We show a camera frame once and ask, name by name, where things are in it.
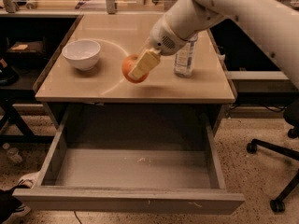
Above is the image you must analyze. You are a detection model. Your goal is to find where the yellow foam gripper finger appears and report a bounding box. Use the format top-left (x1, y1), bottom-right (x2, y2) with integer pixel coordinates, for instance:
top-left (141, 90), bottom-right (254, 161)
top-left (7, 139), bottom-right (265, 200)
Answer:
top-left (128, 49), bottom-right (161, 80)

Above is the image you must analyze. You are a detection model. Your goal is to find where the clear plastic water bottle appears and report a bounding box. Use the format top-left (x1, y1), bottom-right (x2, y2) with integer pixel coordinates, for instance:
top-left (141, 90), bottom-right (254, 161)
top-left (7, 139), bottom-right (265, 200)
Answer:
top-left (174, 34), bottom-right (198, 77)

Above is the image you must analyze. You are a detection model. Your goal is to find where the small jar on floor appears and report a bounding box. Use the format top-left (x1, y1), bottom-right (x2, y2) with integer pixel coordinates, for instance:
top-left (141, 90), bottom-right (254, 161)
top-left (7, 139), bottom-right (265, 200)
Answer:
top-left (2, 143), bottom-right (23, 164)

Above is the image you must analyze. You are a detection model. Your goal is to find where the black office chair base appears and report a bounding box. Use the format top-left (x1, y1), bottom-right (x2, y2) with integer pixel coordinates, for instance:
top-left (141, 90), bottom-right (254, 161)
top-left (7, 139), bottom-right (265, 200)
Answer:
top-left (246, 98), bottom-right (299, 214)

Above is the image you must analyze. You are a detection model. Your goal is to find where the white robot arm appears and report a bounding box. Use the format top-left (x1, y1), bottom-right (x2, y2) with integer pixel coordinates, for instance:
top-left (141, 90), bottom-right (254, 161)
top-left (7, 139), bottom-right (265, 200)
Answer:
top-left (128, 0), bottom-right (299, 88)

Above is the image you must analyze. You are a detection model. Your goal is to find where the open grey drawer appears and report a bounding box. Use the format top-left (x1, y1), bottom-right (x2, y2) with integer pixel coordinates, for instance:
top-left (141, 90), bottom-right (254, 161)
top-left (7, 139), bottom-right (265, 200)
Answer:
top-left (14, 105), bottom-right (245, 215)

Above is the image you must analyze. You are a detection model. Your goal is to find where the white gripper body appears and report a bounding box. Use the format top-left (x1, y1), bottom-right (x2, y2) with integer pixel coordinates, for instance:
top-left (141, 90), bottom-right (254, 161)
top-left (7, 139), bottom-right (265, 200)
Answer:
top-left (148, 15), bottom-right (191, 56)

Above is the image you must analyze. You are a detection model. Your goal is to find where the white ceramic bowl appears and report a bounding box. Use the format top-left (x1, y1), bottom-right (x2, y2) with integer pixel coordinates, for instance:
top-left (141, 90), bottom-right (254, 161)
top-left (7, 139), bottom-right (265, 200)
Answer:
top-left (62, 39), bottom-right (101, 71)

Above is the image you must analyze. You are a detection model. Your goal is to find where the orange fruit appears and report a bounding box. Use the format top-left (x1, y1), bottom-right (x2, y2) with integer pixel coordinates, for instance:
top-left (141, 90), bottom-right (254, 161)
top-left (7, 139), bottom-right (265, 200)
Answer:
top-left (121, 54), bottom-right (149, 83)

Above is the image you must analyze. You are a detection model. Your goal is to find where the white sneaker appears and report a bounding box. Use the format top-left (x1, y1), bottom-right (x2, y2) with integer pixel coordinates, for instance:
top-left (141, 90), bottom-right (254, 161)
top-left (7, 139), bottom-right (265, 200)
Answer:
top-left (0, 172), bottom-right (39, 224)

